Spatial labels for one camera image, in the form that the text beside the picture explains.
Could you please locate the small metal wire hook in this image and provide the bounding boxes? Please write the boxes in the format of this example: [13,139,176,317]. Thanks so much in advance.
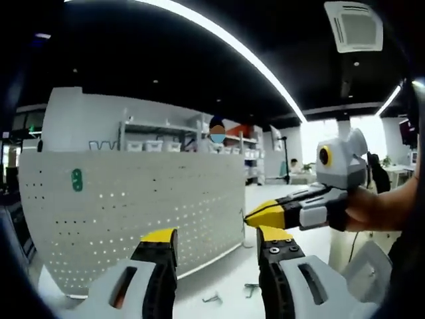
[202,291,223,304]
[244,283,261,300]

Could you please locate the black tripod stand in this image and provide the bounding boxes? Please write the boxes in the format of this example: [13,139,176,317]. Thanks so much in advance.
[265,135,292,185]

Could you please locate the person's right hand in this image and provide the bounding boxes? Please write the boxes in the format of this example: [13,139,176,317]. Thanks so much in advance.
[345,188,396,233]

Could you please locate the person's dark shirt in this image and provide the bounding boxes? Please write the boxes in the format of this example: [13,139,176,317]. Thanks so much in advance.
[387,229,425,319]

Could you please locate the wall television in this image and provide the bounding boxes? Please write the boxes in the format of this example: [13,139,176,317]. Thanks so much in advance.
[398,118,418,146]

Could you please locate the green hook assembly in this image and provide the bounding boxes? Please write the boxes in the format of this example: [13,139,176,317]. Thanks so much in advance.
[71,168,83,193]

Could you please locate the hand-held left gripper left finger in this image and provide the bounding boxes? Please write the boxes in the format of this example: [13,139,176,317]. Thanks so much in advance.
[66,227,179,319]

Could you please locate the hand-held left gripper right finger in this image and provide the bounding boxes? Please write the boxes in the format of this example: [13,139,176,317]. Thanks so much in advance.
[256,225,376,319]

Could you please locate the white perforated mounting plate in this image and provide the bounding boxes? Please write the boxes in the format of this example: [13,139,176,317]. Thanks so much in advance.
[18,149,247,298]

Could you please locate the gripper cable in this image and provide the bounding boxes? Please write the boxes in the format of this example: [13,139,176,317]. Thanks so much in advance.
[348,231,361,263]

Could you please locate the row of white storage bins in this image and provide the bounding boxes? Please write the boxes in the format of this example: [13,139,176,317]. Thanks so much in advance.
[127,139,263,160]

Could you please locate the ceiling air conditioner unit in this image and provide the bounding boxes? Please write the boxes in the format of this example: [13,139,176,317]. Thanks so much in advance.
[323,1,384,54]

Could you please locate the short ceiling light strip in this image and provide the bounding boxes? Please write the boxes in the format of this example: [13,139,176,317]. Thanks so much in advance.
[376,85,403,116]

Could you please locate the metal shelf rack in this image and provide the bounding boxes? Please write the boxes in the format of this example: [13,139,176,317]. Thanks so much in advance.
[118,108,266,187]

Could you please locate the long ceiling light strip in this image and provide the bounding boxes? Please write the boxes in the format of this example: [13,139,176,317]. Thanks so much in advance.
[64,0,307,123]

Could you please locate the wire zigzag holder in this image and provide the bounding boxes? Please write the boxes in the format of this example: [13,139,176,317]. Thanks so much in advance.
[88,140,119,152]

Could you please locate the red wall panel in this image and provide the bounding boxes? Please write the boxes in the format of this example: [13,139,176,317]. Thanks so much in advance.
[225,122,257,138]

